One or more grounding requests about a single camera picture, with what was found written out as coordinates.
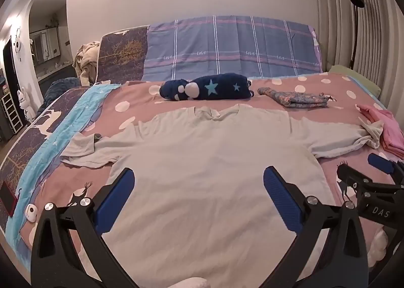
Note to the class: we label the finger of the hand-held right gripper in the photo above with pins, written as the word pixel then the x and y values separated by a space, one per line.
pixel 382 163
pixel 347 176

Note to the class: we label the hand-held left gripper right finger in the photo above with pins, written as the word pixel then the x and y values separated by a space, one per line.
pixel 281 203

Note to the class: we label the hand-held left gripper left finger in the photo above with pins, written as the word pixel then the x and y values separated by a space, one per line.
pixel 116 200

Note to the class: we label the grey t-shirt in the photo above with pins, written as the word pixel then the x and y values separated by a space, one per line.
pixel 195 165

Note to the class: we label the beige clothes pile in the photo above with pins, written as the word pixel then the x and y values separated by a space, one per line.
pixel 86 58

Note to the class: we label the pink garment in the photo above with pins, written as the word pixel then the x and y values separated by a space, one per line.
pixel 389 130

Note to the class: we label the small white round device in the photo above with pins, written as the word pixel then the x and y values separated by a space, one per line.
pixel 31 212

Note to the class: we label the floral patterned garment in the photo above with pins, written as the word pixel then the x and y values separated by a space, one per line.
pixel 299 99

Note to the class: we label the pink polka-dot deer blanket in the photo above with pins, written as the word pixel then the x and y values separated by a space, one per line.
pixel 315 86

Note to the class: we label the green pillow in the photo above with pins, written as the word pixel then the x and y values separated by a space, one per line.
pixel 347 71

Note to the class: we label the red phone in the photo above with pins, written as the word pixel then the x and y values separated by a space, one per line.
pixel 8 198

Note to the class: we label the beige pleated curtain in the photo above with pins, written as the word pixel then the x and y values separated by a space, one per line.
pixel 378 39

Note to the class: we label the dark blue knit blanket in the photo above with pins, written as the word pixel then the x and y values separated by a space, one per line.
pixel 63 84

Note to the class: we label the white cat figure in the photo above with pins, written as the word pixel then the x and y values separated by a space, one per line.
pixel 26 105

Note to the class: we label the navy star-print cloth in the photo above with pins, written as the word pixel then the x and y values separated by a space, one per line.
pixel 217 86

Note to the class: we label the purple tree-print bedsheet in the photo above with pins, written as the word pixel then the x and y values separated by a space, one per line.
pixel 123 51

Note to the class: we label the blue plaid sheet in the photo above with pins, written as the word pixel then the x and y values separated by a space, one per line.
pixel 227 45

